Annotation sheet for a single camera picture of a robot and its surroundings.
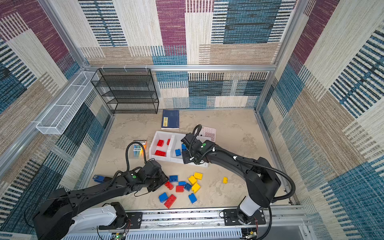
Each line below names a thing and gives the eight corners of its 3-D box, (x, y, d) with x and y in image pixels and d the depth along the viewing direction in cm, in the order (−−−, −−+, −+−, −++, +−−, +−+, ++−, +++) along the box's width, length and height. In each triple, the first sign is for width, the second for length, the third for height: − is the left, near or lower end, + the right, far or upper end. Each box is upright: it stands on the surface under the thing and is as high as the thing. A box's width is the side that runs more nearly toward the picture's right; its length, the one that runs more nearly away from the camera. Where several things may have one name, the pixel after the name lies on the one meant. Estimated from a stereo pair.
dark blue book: (160, 129, 111) (159, 127, 109) (163, 111, 123) (163, 109, 121) (179, 129, 111) (178, 127, 109) (180, 111, 123) (180, 109, 121)
